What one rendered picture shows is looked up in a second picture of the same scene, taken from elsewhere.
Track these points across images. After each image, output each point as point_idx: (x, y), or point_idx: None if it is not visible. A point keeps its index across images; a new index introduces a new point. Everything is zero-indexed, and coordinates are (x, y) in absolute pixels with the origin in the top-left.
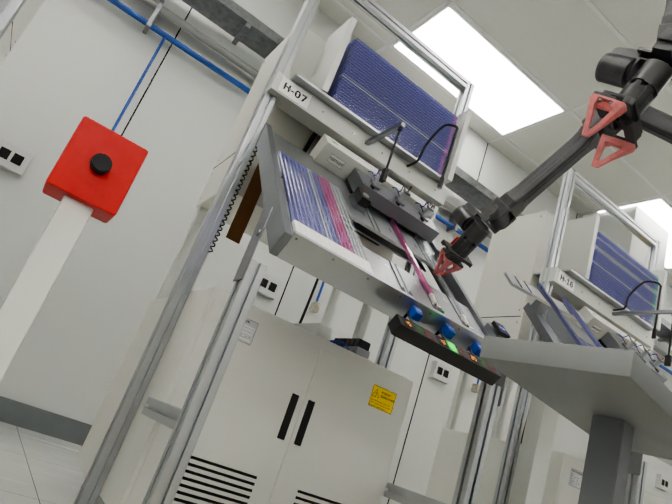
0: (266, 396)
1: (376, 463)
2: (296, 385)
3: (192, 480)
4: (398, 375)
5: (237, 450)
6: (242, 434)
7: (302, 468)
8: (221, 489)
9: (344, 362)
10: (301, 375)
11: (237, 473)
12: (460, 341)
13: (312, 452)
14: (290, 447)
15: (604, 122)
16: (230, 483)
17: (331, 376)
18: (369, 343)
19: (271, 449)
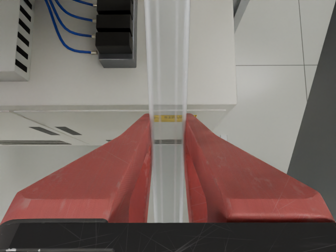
0: (3, 129)
1: None
2: (24, 125)
3: (12, 142)
4: (192, 105)
5: (24, 138)
6: (16, 136)
7: (98, 137)
8: (39, 142)
9: (67, 112)
10: (19, 122)
11: (41, 140)
12: None
13: (99, 135)
14: (72, 135)
15: None
16: (42, 141)
17: (62, 119)
18: (125, 46)
19: (54, 136)
